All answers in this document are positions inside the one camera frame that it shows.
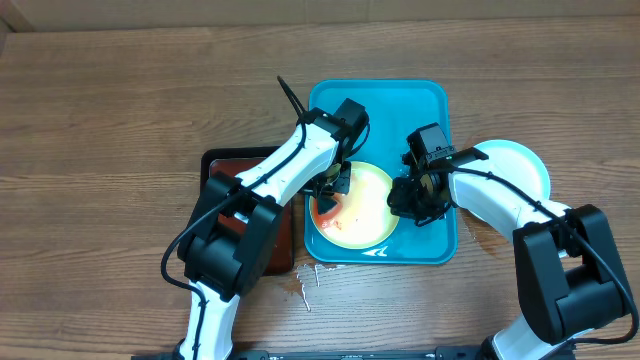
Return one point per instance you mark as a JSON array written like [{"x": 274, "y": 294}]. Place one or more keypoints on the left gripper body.
[{"x": 336, "y": 177}]

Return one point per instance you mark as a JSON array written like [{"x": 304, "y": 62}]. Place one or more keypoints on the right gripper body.
[{"x": 416, "y": 204}]

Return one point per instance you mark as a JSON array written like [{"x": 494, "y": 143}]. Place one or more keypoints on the green orange sponge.
[{"x": 328, "y": 206}]

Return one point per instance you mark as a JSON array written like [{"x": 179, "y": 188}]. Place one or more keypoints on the yellow-green plate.
[{"x": 361, "y": 218}]

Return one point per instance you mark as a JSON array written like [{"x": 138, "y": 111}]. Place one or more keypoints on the light blue plate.
[{"x": 492, "y": 201}]

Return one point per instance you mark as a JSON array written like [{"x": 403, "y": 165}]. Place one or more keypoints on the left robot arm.
[{"x": 234, "y": 226}]

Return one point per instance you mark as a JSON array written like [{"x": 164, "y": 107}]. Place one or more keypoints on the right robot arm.
[{"x": 572, "y": 287}]

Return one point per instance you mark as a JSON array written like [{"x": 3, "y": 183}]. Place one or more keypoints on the teal plastic tray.
[{"x": 395, "y": 109}]

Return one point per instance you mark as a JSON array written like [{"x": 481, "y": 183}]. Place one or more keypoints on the black wash basin tray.
[{"x": 232, "y": 161}]

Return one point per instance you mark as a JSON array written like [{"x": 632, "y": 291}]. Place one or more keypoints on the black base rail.
[{"x": 350, "y": 355}]

